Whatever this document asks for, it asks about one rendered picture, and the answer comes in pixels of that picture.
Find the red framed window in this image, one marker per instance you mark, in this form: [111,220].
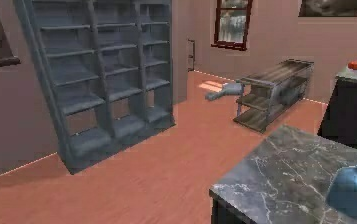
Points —
[232,25]

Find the red tomato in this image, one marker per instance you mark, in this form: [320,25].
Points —
[356,65]

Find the black cabinet grey top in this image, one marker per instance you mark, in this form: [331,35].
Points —
[349,113]

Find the wooden low shelf table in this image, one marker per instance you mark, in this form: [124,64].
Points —
[272,93]

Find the grey blue shelf unit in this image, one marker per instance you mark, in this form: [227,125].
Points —
[102,83]

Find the dark framed picture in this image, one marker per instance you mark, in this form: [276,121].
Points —
[331,7]

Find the grey marble counter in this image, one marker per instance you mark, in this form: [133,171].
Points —
[286,176]

